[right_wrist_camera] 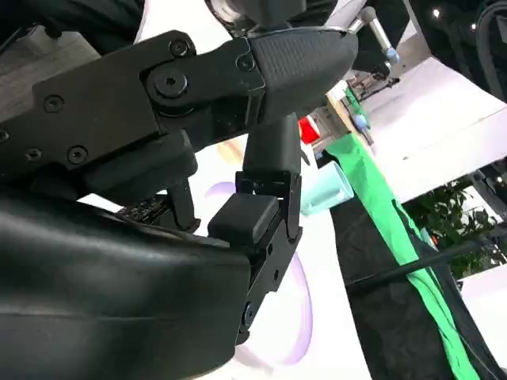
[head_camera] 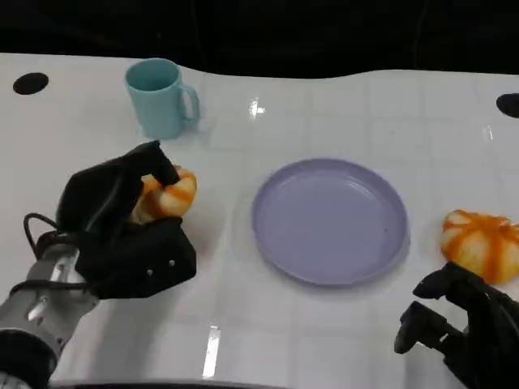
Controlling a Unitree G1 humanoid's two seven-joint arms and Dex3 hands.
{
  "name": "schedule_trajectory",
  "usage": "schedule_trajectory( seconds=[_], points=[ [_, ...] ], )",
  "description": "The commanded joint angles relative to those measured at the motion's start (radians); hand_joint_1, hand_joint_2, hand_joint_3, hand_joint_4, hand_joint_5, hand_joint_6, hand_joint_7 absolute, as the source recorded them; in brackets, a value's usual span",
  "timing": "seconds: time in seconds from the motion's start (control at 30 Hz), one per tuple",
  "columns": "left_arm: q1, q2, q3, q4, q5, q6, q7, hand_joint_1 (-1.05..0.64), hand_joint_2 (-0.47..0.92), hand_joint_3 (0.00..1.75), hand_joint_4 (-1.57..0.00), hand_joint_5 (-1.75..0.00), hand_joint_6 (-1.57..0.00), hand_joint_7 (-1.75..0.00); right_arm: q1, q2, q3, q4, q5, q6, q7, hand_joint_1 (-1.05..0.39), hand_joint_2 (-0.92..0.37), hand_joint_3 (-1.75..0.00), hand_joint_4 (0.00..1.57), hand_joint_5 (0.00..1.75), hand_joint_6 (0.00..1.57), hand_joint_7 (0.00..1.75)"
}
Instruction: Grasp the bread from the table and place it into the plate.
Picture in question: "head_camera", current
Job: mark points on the lilac plate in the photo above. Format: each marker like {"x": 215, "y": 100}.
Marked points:
{"x": 329, "y": 223}

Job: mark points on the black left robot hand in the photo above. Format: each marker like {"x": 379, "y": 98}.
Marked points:
{"x": 97, "y": 194}

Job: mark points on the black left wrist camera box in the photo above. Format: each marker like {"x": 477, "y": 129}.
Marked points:
{"x": 150, "y": 259}

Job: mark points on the pale green mug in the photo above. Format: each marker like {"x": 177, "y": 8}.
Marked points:
{"x": 156, "y": 103}

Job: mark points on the orange and white bread roll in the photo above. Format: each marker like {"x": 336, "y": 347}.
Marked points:
{"x": 482, "y": 247}
{"x": 174, "y": 198}

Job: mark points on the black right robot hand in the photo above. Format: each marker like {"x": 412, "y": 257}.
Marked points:
{"x": 486, "y": 324}

